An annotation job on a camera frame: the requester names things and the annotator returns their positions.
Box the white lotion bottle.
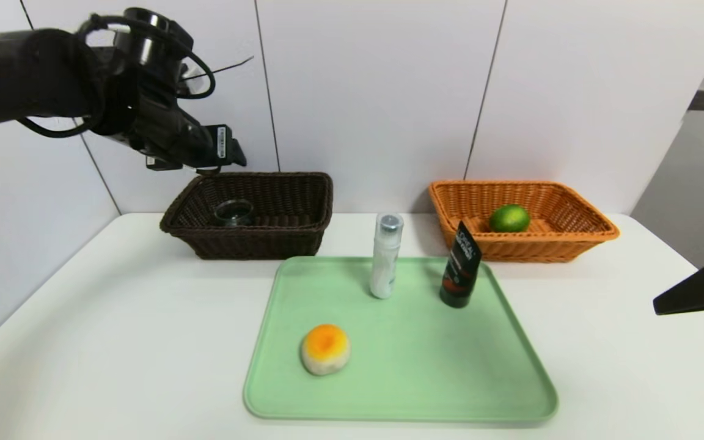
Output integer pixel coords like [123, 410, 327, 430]
[369, 213, 406, 300]

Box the glass cup with black handle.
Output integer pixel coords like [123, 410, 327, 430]
[214, 199, 255, 228]

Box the black cosmetic tube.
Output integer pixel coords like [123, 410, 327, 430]
[439, 221, 483, 309]

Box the orange and white bun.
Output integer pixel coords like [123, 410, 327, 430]
[301, 324, 351, 376]

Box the green citrus fruit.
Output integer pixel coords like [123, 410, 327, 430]
[489, 204, 531, 233]

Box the dark brown wicker basket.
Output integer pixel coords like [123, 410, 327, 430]
[159, 172, 335, 260]

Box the orange wicker basket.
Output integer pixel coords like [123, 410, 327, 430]
[429, 180, 620, 263]

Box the light green plastic tray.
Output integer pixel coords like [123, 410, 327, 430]
[243, 255, 559, 424]

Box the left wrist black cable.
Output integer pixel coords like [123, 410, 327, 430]
[19, 13, 255, 138]

